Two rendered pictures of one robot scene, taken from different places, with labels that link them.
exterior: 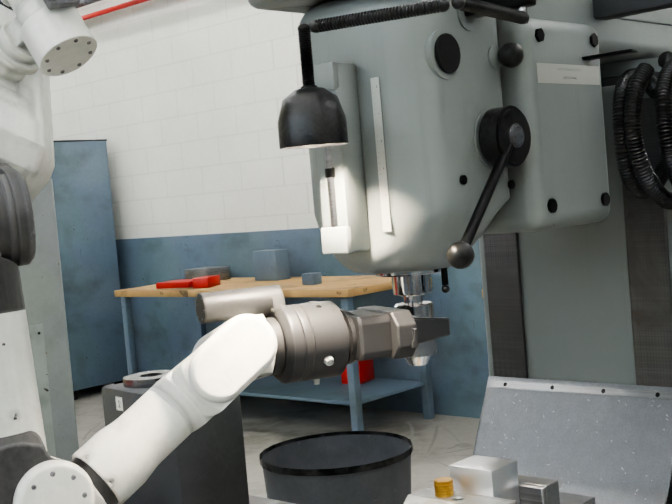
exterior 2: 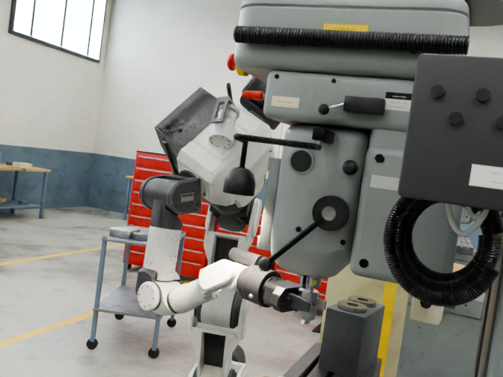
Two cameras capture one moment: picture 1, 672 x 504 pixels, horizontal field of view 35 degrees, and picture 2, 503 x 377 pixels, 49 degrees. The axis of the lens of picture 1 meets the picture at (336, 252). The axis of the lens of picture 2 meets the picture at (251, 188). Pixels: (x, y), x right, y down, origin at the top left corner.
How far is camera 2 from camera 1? 1.36 m
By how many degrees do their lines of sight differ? 68
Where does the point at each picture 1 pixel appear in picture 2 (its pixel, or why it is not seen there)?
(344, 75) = (275, 164)
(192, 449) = (331, 335)
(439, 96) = (292, 182)
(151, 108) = not seen: outside the picture
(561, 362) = not seen: outside the picture
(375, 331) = (269, 292)
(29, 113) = (221, 161)
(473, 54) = (327, 164)
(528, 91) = (363, 191)
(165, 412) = (194, 286)
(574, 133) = not seen: hidden behind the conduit
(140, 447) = (182, 294)
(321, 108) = (229, 176)
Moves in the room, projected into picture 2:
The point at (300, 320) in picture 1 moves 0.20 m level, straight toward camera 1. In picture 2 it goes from (247, 272) to (165, 268)
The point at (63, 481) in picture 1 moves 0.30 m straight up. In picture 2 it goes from (149, 290) to (163, 179)
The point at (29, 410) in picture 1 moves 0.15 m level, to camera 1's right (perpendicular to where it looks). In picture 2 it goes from (156, 263) to (169, 277)
